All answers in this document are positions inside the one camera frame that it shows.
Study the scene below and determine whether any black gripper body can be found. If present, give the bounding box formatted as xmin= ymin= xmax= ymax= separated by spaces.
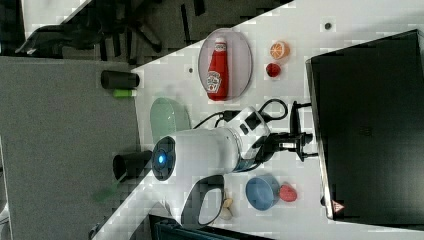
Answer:
xmin=242 ymin=133 xmax=284 ymax=171

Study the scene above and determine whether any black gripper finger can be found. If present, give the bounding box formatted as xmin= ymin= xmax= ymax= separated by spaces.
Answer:
xmin=278 ymin=142 xmax=302 ymax=152
xmin=280 ymin=132 xmax=313 ymax=143

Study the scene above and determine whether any black oven door handle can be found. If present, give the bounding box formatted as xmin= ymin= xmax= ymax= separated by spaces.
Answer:
xmin=290 ymin=101 xmax=317 ymax=162

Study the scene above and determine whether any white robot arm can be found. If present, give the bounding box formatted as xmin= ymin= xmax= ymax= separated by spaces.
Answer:
xmin=92 ymin=107 xmax=313 ymax=240

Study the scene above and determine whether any blue bowl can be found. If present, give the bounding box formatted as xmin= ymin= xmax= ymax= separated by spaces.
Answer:
xmin=245 ymin=175 xmax=280 ymax=211

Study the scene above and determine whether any red heart toy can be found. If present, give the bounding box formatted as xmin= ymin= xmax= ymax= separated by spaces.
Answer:
xmin=279 ymin=184 xmax=297 ymax=202

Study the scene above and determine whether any red strawberry toy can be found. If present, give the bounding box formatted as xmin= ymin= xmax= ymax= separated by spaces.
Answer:
xmin=266 ymin=63 xmax=281 ymax=78

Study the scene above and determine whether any peeled banana toy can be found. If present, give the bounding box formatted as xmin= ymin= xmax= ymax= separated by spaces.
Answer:
xmin=219 ymin=193 xmax=233 ymax=220

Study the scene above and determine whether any red ketchup bottle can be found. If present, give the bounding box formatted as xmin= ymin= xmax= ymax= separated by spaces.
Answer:
xmin=206 ymin=37 xmax=229 ymax=101

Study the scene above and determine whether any orange slice toy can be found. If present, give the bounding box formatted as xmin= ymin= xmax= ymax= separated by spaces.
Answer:
xmin=269 ymin=41 xmax=290 ymax=60

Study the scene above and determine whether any grey round plate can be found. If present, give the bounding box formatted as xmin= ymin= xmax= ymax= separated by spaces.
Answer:
xmin=198 ymin=28 xmax=252 ymax=101

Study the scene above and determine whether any green oval colander basket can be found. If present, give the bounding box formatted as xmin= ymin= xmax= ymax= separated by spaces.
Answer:
xmin=150 ymin=97 xmax=191 ymax=143

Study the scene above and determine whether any dark blue crate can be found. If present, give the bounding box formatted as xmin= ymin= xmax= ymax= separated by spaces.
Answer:
xmin=149 ymin=215 xmax=271 ymax=240

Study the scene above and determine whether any green marker pen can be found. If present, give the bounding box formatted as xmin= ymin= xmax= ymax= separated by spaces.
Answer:
xmin=113 ymin=89 xmax=137 ymax=98

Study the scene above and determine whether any black office chair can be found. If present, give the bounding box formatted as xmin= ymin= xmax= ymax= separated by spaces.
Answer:
xmin=15 ymin=0 xmax=162 ymax=61

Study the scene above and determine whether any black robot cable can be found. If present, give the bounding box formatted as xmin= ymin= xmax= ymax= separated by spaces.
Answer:
xmin=192 ymin=98 xmax=289 ymax=130

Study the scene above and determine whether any upper black cylinder post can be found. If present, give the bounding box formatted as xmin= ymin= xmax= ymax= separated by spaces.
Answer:
xmin=101 ymin=70 xmax=140 ymax=89

